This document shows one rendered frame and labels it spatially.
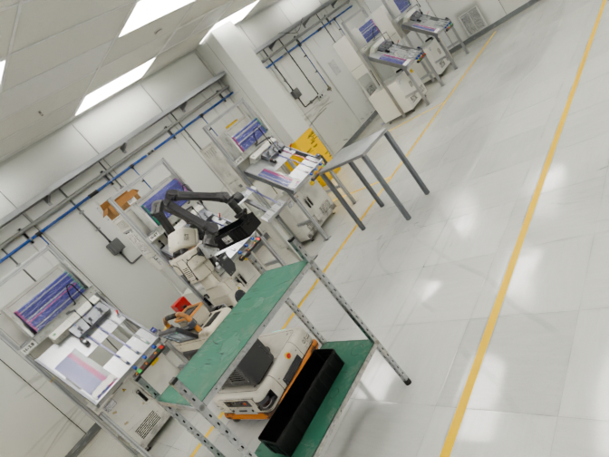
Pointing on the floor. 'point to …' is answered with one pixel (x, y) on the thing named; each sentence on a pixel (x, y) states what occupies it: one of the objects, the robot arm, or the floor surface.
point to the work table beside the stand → (371, 170)
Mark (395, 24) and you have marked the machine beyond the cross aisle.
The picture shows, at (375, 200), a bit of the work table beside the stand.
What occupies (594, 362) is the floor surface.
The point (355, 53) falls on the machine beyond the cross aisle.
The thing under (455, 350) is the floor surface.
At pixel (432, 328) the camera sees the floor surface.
